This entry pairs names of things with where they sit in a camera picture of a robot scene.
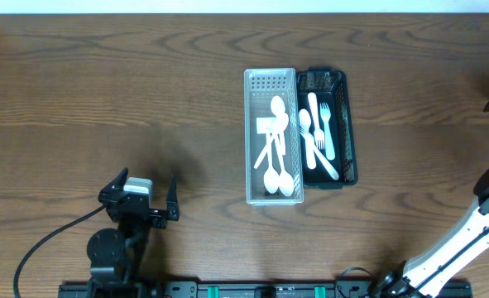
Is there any white spoon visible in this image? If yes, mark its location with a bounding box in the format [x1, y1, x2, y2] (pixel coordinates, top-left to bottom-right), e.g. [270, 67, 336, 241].
[299, 109, 316, 170]
[254, 113, 289, 169]
[263, 133, 278, 195]
[273, 134, 294, 197]
[271, 95, 289, 155]

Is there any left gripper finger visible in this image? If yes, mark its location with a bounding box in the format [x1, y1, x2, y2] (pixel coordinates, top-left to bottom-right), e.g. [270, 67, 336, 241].
[166, 175, 180, 211]
[98, 167, 128, 198]

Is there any clear plastic basket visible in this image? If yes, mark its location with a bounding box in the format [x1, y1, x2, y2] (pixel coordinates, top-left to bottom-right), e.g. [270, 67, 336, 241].
[244, 68, 304, 205]

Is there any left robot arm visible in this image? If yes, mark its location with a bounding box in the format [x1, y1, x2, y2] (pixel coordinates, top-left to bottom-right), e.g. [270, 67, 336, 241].
[87, 168, 180, 283]

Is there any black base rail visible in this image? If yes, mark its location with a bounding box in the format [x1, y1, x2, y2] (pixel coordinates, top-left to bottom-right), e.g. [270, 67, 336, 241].
[57, 276, 473, 298]

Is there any white label in clear basket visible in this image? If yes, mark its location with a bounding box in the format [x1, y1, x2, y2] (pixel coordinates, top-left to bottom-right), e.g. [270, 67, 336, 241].
[256, 117, 276, 134]

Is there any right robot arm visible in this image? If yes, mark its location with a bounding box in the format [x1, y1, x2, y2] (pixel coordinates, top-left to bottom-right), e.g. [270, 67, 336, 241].
[367, 168, 489, 297]

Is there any white fork long handle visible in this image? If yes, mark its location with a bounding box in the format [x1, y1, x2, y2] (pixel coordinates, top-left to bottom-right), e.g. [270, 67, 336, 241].
[319, 103, 336, 161]

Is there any white fork tines down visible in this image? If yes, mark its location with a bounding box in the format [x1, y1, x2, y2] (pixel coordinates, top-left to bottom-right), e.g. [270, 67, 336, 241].
[307, 92, 325, 150]

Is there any black plastic basket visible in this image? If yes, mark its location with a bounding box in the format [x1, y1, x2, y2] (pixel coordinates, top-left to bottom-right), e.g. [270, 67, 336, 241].
[296, 67, 358, 190]

